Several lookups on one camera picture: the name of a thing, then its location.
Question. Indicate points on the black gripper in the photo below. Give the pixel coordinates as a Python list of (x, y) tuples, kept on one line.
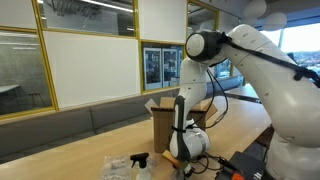
[(187, 170)]

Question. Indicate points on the wall poster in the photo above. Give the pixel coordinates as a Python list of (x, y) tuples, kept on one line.
[(152, 68)]

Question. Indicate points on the clear spray bottle black nozzle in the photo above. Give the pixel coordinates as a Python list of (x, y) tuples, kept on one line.
[(143, 172)]

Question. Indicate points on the brown cardboard box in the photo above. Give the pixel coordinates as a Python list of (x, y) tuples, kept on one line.
[(163, 114)]

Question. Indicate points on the black orange device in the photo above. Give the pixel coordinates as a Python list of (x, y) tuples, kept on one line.
[(240, 167)]

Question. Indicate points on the grey bench seat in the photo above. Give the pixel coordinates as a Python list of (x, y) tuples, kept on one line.
[(29, 136)]

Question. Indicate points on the large clear air-cushion bag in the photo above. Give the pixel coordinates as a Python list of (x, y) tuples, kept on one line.
[(121, 168)]

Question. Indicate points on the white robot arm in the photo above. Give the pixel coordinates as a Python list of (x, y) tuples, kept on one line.
[(287, 92)]

